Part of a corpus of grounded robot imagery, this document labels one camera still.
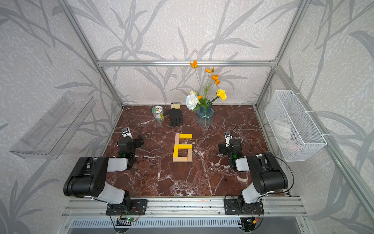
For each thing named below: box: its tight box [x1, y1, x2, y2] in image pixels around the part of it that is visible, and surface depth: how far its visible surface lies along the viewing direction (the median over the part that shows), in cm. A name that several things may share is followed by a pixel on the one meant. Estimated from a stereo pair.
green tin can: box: [151, 105, 166, 121], surface depth 110 cm
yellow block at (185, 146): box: [178, 144, 193, 150], surface depth 98 cm
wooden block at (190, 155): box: [187, 148, 193, 162], surface depth 93 cm
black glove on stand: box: [163, 102, 184, 127], surface depth 117 cm
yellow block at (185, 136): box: [179, 133, 193, 139], surface depth 104 cm
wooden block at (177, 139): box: [174, 133, 180, 145], surface depth 101 cm
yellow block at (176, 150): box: [172, 144, 179, 157], surface depth 96 cm
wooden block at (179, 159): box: [172, 156, 188, 162], surface depth 91 cm
